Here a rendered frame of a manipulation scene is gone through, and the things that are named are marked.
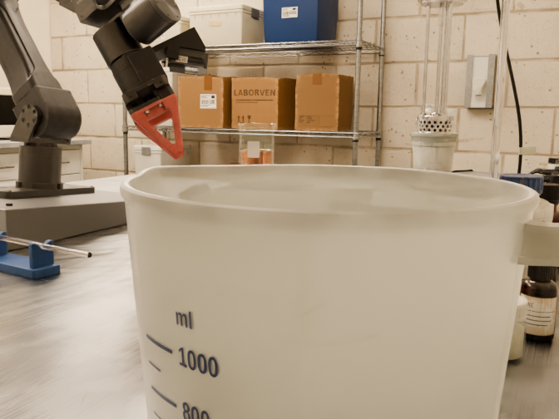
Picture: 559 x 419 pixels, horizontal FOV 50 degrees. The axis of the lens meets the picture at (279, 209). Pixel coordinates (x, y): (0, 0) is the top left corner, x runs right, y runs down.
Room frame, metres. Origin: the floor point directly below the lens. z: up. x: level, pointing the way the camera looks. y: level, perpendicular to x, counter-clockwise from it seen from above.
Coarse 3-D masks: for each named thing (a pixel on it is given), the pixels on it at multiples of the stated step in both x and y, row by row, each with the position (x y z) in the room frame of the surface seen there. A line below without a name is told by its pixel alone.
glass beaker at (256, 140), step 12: (240, 120) 0.85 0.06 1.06; (252, 120) 0.83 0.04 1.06; (240, 132) 0.85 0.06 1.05; (252, 132) 0.83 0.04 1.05; (264, 132) 0.84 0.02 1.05; (240, 144) 0.85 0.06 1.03; (252, 144) 0.83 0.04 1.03; (264, 144) 0.84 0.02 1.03; (240, 156) 0.85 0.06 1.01; (252, 156) 0.83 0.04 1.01; (264, 156) 0.84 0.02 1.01
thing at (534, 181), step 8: (504, 176) 0.60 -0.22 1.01; (512, 176) 0.59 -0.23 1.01; (520, 176) 0.60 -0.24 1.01; (528, 176) 0.60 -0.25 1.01; (536, 176) 0.60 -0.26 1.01; (520, 184) 0.59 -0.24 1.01; (528, 184) 0.58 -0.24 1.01; (536, 184) 0.59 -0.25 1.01; (544, 200) 0.59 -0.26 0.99; (544, 208) 0.58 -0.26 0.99; (552, 208) 0.59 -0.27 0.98; (536, 216) 0.57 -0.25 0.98; (544, 216) 0.58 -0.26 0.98
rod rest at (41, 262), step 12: (0, 240) 0.66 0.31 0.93; (48, 240) 0.62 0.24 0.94; (0, 252) 0.66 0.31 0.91; (36, 252) 0.60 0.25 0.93; (48, 252) 0.62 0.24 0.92; (0, 264) 0.62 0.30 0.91; (12, 264) 0.62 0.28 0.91; (24, 264) 0.62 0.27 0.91; (36, 264) 0.60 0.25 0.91; (48, 264) 0.62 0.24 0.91; (24, 276) 0.60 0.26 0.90; (36, 276) 0.60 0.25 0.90
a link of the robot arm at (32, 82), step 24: (0, 0) 0.98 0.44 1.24; (0, 24) 0.96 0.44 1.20; (24, 24) 1.00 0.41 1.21; (0, 48) 0.96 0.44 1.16; (24, 48) 0.95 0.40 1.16; (24, 72) 0.93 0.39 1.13; (48, 72) 0.96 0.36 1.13; (24, 96) 0.92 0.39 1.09; (48, 96) 0.91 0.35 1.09; (72, 96) 0.96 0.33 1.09; (48, 120) 0.89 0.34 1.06; (72, 120) 0.94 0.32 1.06
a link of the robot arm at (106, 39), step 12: (120, 12) 0.86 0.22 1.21; (108, 24) 0.86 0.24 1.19; (120, 24) 0.87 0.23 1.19; (96, 36) 0.87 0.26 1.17; (108, 36) 0.86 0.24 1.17; (120, 36) 0.86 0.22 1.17; (108, 48) 0.86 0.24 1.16; (120, 48) 0.86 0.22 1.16; (132, 48) 0.86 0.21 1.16; (108, 60) 0.86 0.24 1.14
